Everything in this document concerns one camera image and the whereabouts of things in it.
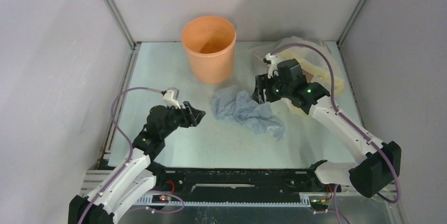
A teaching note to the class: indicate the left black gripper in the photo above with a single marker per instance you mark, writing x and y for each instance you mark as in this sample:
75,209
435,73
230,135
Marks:
191,116

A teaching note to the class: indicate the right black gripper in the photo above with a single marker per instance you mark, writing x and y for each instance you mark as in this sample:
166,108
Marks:
262,87

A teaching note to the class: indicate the blue plastic trash bag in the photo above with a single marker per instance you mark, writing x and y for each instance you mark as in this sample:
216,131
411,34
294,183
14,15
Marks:
233,104

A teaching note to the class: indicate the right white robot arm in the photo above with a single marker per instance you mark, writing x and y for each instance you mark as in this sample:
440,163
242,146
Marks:
376,163

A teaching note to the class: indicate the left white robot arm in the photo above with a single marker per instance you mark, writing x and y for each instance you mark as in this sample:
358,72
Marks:
138,173

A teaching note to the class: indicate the orange plastic trash bin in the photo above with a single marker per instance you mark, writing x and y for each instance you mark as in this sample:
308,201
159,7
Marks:
209,42

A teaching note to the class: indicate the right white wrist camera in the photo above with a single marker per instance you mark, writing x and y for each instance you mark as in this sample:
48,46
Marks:
272,61

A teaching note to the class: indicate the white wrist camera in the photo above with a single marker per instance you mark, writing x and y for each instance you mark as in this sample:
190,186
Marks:
170,98
272,61

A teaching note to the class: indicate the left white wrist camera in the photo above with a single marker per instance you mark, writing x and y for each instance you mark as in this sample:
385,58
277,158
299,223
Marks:
170,98

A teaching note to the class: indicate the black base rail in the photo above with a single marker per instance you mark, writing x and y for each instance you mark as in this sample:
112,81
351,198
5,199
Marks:
242,186

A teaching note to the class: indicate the aluminium frame front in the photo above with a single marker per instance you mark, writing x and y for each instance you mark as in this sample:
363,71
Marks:
155,198

